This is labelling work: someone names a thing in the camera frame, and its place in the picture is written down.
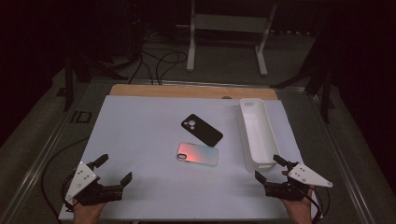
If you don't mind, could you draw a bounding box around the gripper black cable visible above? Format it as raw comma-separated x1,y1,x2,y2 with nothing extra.
306,186,323,224
60,174,78,213

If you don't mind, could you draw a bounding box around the black tripod stand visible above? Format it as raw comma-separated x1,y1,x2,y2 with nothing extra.
63,52,129,113
270,62,336,124

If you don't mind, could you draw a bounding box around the white board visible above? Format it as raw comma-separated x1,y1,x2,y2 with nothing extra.
58,94,323,222

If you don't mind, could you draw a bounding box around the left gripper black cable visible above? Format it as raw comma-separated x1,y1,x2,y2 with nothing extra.
60,174,78,213

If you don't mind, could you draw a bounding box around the iridescent phone case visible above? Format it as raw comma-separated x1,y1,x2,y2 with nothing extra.
177,142,219,167

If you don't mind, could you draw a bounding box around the white plastic bin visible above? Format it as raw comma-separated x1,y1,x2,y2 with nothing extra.
238,97,281,173

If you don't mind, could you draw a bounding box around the person's right hand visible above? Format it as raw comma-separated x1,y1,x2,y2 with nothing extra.
281,186,315,224

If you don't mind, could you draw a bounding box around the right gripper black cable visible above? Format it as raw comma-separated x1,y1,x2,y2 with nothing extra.
306,186,323,224

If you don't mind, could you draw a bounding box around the white metal stand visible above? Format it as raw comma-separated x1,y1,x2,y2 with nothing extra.
177,0,278,77

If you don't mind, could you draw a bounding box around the person's left hand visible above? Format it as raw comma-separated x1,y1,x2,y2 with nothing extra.
73,201,106,224

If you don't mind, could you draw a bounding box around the black phone case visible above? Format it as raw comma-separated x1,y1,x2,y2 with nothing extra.
180,113,224,148

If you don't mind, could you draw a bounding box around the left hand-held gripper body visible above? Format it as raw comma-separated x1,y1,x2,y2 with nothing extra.
64,161,123,207

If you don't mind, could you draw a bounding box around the black floor cables bundle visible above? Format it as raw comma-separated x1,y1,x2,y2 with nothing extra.
127,31,189,87

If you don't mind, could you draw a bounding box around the black rectangular floor bracket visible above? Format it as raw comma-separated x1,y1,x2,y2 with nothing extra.
70,110,93,125

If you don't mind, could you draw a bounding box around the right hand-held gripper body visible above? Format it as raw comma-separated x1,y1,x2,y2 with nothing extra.
264,161,333,202

